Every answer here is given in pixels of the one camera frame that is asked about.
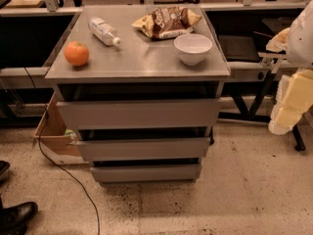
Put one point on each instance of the white ceramic bowl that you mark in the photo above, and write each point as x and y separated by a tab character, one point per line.
192	48

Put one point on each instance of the grey drawer cabinet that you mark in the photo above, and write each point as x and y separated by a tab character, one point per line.
138	69

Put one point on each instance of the black leather shoe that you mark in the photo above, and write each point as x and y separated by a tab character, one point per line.
14	220

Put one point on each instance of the grey middle drawer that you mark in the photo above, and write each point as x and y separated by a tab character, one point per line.
142	149

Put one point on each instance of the cardboard box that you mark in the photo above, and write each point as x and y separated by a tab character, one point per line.
57	142

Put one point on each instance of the orange fruit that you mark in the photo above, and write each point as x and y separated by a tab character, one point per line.
76	53

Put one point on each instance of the brown chip bag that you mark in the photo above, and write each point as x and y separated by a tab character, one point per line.
168	22

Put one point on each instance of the grey bottom drawer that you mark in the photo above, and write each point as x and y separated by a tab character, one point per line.
146	173

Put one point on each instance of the grey drawer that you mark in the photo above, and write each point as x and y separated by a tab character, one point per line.
146	173
139	114
142	149

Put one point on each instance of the clear plastic water bottle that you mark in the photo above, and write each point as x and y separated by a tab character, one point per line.
104	31

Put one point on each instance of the grey top drawer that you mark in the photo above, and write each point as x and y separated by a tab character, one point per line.
139	114

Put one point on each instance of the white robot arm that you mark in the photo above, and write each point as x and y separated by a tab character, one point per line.
297	42

